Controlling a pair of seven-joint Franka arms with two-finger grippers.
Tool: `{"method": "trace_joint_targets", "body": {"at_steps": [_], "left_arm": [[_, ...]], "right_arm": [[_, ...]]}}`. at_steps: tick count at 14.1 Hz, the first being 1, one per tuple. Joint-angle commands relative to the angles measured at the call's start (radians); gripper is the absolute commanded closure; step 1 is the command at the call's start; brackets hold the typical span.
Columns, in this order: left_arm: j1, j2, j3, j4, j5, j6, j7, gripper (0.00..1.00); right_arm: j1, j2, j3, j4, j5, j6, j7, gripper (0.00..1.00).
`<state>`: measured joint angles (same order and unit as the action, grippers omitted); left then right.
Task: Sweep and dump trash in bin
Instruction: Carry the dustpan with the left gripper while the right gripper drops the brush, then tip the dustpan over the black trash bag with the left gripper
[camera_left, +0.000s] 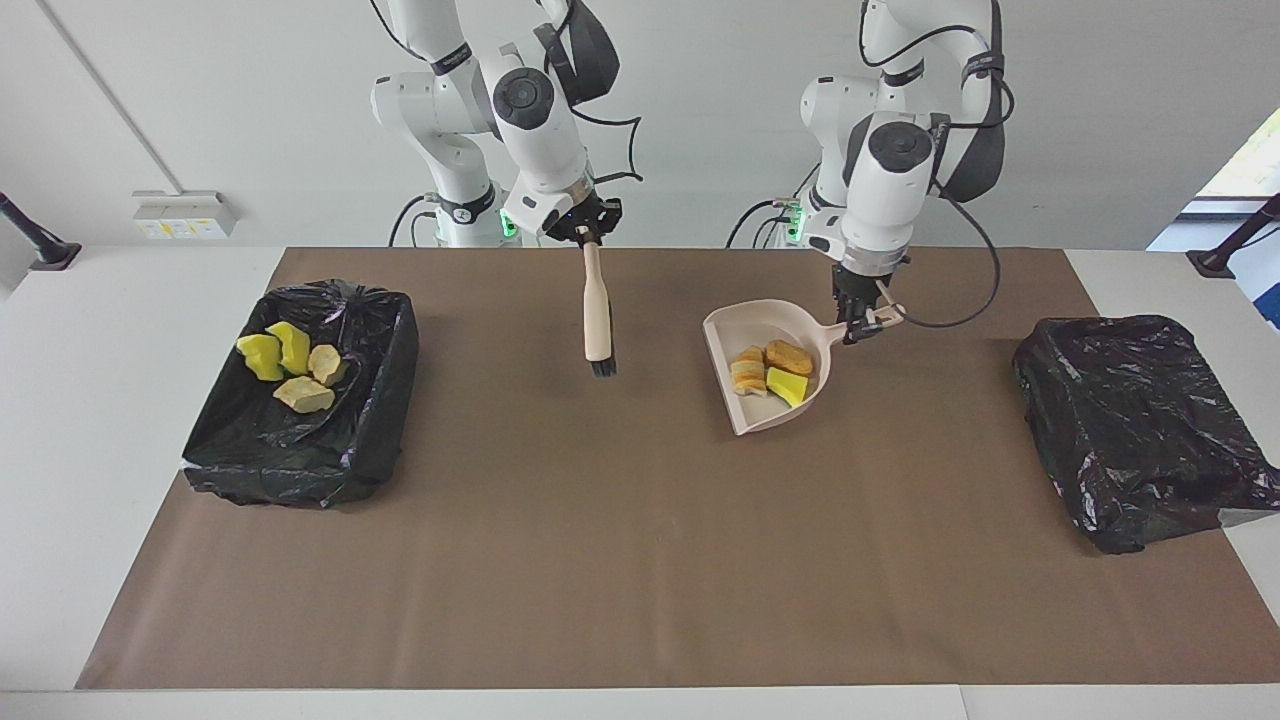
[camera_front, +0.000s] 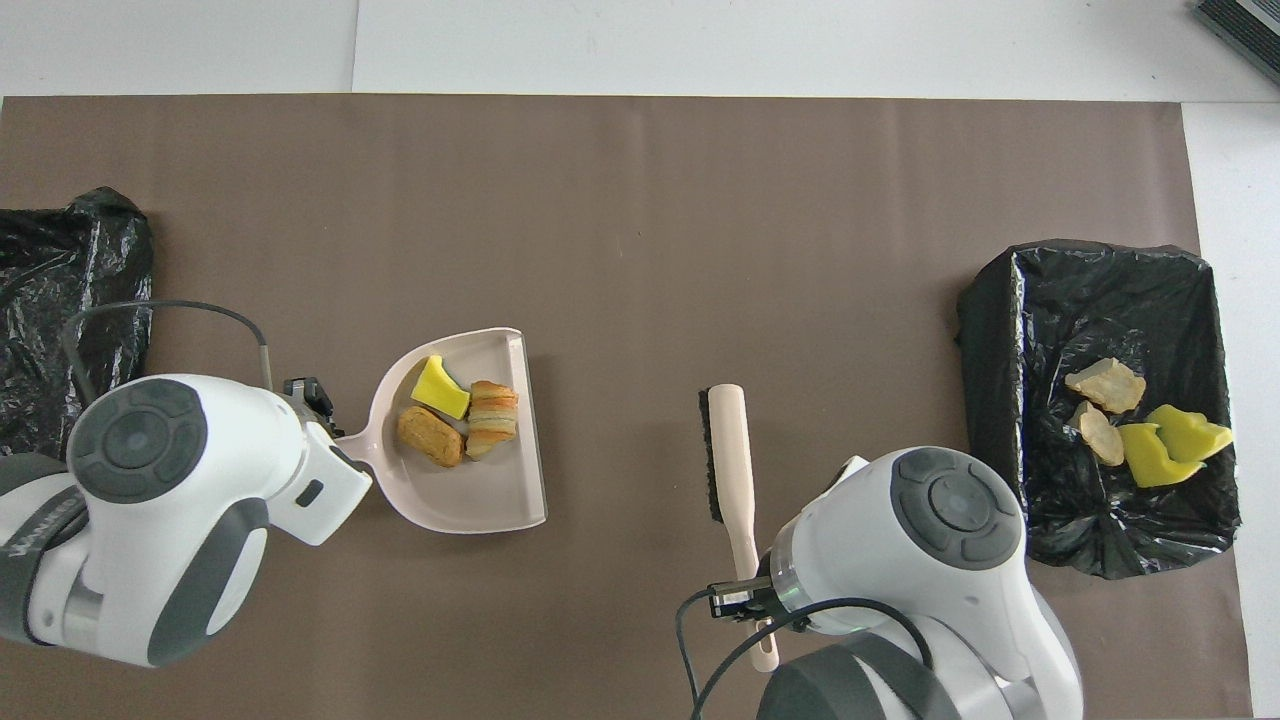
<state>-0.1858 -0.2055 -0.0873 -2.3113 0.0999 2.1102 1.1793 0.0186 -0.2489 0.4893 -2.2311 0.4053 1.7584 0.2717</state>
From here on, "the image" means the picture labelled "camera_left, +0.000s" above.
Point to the yellow sponge with green pad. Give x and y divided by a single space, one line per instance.
788 388

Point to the white wall socket box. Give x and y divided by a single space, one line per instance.
185 215

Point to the bin lined with black bag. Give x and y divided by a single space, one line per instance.
300 460
1130 430

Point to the brown paper table mat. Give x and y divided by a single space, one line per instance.
900 600

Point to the sliced toy bread loaf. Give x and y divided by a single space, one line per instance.
748 372

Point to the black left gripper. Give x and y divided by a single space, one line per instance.
856 285

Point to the beige plastic dustpan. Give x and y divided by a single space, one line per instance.
760 325

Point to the brown oval toy bread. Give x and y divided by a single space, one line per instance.
790 357

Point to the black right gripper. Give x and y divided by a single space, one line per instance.
590 215

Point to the window with dark frame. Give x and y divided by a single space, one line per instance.
1250 160

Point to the beige hand brush black bristles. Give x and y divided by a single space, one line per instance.
598 320

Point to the beige chunk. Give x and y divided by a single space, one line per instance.
327 364
302 395

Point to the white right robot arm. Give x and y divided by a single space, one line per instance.
530 100

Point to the notched yellow sponge piece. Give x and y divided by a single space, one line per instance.
292 347

